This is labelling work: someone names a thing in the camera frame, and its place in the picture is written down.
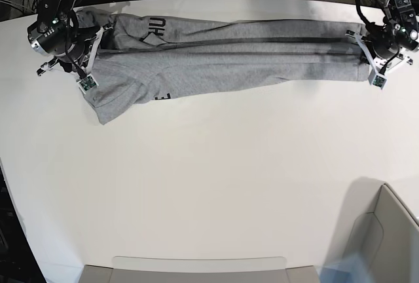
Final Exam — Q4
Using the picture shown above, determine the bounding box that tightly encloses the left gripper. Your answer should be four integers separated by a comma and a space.
364, 26, 401, 67

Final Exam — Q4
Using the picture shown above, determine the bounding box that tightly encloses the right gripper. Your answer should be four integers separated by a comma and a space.
48, 26, 101, 73

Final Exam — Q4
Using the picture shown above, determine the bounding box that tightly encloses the grey T-shirt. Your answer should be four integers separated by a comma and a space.
76, 9, 369, 124

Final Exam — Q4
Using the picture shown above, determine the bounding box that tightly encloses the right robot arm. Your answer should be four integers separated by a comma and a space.
27, 0, 103, 79

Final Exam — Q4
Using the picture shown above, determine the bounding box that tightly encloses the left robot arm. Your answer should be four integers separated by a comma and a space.
355, 0, 418, 62

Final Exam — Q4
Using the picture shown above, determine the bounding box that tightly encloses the grey box right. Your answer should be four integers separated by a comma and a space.
339, 184, 418, 282

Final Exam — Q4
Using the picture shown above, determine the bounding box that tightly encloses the grey bin front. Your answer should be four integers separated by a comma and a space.
79, 256, 320, 282

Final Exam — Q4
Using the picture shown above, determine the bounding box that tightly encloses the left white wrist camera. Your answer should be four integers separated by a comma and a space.
346, 30, 413, 90

